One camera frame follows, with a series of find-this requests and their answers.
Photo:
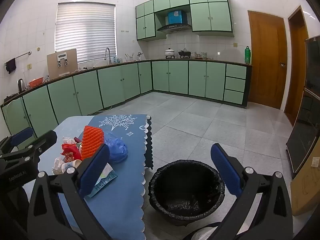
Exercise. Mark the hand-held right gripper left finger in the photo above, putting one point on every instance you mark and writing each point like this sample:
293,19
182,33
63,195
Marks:
95,170

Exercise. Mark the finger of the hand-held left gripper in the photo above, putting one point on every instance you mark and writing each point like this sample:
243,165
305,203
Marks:
22,137
46,140

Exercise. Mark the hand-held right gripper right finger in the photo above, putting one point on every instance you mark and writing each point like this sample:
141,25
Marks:
226,170

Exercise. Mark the green white paper package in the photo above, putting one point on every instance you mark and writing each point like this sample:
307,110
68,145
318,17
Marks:
105,178

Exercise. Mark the white tissue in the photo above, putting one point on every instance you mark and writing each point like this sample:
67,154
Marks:
68,140

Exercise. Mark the red plastic bag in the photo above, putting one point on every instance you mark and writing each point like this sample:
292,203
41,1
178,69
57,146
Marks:
67,146

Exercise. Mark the white paper cup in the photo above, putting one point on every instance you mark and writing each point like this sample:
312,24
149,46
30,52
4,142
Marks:
71,166

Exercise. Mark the dark red box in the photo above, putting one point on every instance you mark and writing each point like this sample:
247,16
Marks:
71,156

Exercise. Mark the white plastic bag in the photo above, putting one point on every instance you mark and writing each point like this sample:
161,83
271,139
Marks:
58,166

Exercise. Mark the orange foam net sleeve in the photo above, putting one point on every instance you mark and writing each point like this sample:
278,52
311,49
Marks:
92,140

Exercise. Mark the blue plastic bag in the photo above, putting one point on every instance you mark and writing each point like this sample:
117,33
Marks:
117,150

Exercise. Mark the black plastic-lined bin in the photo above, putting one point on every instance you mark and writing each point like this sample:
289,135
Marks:
185,205

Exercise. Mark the blue tree print tablecloth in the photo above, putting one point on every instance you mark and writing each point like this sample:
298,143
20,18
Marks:
125,192

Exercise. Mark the steel electric kettle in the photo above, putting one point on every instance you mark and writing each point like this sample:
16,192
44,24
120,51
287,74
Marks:
21,85

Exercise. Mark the orange plastic basket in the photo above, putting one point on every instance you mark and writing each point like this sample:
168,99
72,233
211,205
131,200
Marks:
36,83

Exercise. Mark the brown cardboard board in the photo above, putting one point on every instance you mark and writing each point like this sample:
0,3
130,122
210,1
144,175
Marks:
53,68

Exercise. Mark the dark purple towel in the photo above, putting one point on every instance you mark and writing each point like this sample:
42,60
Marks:
11,66

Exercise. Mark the brown cardboard box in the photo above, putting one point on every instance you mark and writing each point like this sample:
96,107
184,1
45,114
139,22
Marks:
307,187

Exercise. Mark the steel kitchen faucet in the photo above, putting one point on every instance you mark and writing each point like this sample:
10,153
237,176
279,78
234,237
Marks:
109,58

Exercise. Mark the green base cabinets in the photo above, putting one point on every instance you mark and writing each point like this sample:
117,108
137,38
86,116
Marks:
175,77

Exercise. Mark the white window blind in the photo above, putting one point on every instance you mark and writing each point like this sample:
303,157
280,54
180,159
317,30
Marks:
85,32

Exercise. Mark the green plastic bottle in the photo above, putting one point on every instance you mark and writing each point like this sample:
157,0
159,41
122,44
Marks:
247,56

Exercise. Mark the clear glass jar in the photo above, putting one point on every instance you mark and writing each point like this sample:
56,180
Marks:
204,55

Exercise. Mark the small silver kettle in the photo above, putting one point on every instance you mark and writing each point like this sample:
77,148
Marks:
139,55

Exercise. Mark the black wok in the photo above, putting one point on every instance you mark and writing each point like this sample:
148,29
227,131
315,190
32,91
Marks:
184,53

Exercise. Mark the plain wooden door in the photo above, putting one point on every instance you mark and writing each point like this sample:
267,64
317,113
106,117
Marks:
297,67

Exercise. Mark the white cooking pot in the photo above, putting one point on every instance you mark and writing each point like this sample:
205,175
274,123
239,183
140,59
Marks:
169,53

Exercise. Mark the black range hood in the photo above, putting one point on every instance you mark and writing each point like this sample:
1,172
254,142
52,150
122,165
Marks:
175,27

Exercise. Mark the steel towel rail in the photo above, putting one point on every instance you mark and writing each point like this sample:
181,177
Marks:
23,54

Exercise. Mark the white metal bracket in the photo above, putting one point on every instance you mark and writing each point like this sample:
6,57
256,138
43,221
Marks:
62,56

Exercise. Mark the green wall cabinets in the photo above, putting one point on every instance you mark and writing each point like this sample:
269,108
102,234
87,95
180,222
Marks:
220,17

